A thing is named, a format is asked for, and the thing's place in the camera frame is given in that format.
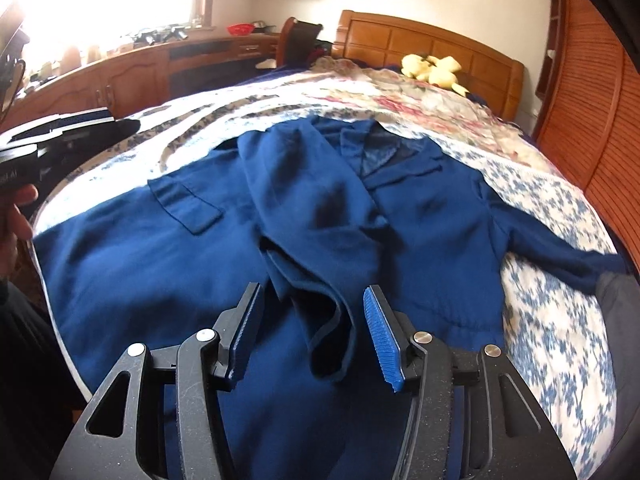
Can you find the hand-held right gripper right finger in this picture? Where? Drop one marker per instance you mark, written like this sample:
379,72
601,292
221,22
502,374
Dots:
382,340

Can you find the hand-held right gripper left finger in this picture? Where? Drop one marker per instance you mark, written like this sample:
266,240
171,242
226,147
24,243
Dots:
246,332

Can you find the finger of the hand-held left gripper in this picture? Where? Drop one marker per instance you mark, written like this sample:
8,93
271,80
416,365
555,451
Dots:
90,137
82,119

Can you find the navy blue jacket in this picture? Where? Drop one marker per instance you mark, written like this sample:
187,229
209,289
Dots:
150,270

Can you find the person's left hand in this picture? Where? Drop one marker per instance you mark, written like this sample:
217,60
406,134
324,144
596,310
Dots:
20,217

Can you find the long wooden cabinet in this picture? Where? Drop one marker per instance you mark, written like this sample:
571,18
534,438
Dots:
135,77

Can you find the bed with floral bedspread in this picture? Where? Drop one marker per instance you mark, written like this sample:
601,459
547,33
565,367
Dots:
545,320

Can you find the red bowl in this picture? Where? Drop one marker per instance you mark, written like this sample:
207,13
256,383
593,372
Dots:
240,29

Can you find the person's dark clothing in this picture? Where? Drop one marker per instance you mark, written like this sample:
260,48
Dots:
30,385

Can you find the wooden chair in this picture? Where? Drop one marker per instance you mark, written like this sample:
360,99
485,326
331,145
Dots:
300,40

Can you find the dark grey cloth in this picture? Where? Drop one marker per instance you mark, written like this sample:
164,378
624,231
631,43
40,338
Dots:
617,320

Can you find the pink floral blanket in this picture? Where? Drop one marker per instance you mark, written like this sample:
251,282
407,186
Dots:
430,102

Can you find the yellow plush toy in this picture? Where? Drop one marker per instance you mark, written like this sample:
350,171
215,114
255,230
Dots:
435,72

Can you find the wooden bed headboard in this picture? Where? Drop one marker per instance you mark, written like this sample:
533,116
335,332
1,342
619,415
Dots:
380,40

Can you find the wooden louvered wardrobe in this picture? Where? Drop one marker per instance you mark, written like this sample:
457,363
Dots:
595,100

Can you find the wooden corner shelf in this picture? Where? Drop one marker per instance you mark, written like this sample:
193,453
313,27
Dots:
549,45

